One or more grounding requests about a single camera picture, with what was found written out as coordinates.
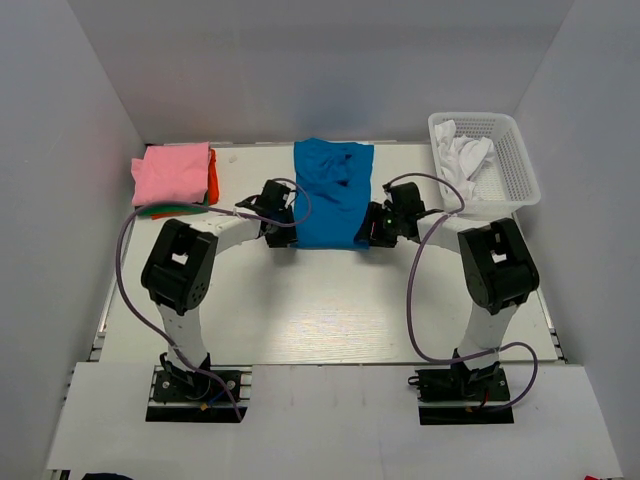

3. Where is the blue t-shirt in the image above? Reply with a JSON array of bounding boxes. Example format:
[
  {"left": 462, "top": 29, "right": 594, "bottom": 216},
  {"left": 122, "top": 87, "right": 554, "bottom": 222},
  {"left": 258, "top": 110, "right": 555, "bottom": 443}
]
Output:
[{"left": 293, "top": 138, "right": 374, "bottom": 250}]

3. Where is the white t-shirt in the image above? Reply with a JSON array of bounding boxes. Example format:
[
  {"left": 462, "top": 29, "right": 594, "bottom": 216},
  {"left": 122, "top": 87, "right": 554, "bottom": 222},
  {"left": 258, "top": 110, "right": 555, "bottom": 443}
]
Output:
[{"left": 434, "top": 120, "right": 496, "bottom": 200}]

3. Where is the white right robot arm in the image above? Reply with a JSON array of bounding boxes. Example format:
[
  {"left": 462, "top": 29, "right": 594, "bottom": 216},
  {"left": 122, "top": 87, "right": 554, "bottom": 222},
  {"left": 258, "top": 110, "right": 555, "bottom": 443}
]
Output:
[{"left": 354, "top": 182, "right": 540, "bottom": 382}]

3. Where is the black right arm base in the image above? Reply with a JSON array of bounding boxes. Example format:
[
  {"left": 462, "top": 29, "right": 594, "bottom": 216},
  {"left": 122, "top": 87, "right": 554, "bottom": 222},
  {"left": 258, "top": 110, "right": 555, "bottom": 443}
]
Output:
[{"left": 407, "top": 361, "right": 514, "bottom": 426}]

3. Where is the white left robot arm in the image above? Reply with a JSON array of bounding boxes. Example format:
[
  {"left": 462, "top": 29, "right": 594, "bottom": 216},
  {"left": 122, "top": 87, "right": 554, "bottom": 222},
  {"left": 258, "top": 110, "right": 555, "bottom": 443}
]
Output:
[{"left": 141, "top": 178, "right": 311, "bottom": 382}]

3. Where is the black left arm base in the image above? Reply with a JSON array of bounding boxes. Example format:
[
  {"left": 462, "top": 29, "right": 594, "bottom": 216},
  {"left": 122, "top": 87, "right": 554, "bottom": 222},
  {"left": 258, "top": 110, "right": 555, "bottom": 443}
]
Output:
[{"left": 145, "top": 365, "right": 252, "bottom": 424}]

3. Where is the orange folded t-shirt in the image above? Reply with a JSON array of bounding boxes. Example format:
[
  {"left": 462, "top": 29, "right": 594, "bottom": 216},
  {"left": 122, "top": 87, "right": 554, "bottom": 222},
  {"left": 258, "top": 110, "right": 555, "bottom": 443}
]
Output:
[{"left": 149, "top": 148, "right": 222, "bottom": 221}]

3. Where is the pink folded t-shirt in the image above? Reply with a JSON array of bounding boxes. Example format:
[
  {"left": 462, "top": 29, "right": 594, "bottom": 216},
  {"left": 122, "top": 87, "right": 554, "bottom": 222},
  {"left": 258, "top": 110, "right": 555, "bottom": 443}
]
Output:
[{"left": 131, "top": 143, "right": 210, "bottom": 206}]

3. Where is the green folded t-shirt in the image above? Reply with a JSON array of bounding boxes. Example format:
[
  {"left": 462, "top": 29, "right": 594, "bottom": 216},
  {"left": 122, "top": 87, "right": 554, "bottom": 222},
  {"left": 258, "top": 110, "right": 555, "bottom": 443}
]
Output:
[{"left": 141, "top": 197, "right": 209, "bottom": 219}]

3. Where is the white plastic laundry basket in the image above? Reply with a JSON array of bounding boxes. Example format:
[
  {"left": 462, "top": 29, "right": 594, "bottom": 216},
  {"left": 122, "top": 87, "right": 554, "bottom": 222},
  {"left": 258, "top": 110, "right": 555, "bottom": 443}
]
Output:
[{"left": 428, "top": 112, "right": 541, "bottom": 218}]

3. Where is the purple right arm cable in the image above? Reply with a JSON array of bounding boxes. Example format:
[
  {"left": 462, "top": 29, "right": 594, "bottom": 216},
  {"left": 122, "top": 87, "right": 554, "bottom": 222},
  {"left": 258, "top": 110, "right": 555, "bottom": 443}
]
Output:
[{"left": 383, "top": 172, "right": 540, "bottom": 412}]

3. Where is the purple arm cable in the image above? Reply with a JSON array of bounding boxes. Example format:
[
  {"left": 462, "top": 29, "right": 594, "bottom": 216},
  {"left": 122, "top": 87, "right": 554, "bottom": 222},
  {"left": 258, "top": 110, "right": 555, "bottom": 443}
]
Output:
[
  {"left": 115, "top": 179, "right": 314, "bottom": 421},
  {"left": 383, "top": 172, "right": 540, "bottom": 412}
]

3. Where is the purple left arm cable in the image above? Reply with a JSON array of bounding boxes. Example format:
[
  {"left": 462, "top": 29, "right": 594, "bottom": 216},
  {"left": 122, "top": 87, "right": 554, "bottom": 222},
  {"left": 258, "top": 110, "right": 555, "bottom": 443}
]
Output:
[{"left": 115, "top": 179, "right": 314, "bottom": 421}]

